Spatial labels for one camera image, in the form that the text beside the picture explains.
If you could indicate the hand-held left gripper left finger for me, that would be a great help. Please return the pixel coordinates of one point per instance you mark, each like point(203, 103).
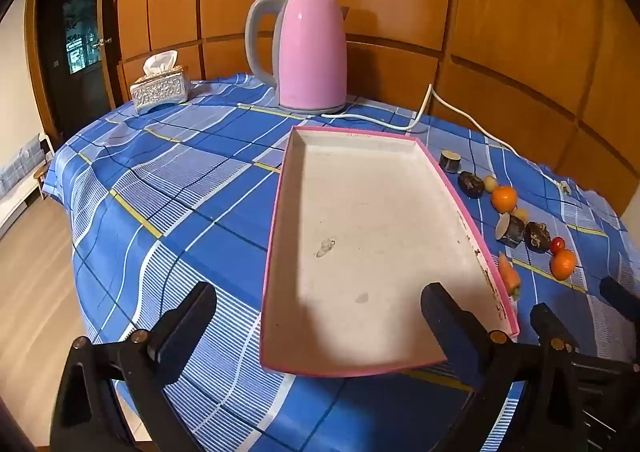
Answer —
point(184, 327)

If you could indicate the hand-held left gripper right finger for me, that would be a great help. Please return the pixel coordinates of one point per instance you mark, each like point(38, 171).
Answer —
point(450, 332)

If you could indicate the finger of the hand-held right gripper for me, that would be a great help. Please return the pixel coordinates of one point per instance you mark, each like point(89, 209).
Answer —
point(547, 327)
point(622, 299)

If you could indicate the small orange carrot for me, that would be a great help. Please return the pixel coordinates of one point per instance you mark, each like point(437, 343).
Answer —
point(509, 277)

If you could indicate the orange mandarin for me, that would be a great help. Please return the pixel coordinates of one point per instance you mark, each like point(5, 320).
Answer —
point(563, 264)
point(503, 199)

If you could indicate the red cherry tomato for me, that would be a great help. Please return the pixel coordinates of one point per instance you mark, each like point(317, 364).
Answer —
point(558, 245)

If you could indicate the dark brown water chestnut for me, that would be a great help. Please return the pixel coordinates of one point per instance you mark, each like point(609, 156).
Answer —
point(537, 237)
point(471, 184)

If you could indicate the long dark sugarcane piece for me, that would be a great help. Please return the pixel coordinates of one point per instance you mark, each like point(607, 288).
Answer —
point(511, 231)

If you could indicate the small yellow potato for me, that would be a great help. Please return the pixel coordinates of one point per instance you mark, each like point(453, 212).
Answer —
point(520, 215)
point(489, 182)

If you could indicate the pink cardboard tray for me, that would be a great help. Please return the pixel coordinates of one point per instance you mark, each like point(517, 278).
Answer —
point(370, 232)

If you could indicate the short dark sugarcane piece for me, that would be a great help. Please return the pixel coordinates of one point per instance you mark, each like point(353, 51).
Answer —
point(450, 161)

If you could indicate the blue plaid tablecloth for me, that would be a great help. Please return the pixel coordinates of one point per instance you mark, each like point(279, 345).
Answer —
point(190, 202)

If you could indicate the white power plug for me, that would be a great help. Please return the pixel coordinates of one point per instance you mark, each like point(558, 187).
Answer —
point(565, 187)

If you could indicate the wooden bench with cushion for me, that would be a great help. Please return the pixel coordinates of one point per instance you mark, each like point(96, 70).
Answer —
point(15, 192)

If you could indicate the silver patterned tissue box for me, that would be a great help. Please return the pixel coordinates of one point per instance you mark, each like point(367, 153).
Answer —
point(160, 91)

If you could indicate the white tissue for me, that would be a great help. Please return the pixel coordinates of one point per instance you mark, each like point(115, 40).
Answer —
point(160, 63)

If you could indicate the dark door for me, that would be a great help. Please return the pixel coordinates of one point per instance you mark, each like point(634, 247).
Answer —
point(75, 57)

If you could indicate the pink electric kettle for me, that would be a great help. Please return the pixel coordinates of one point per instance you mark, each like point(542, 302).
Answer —
point(310, 57)

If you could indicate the wooden wardrobe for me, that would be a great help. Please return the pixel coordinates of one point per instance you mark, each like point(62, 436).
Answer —
point(500, 7)

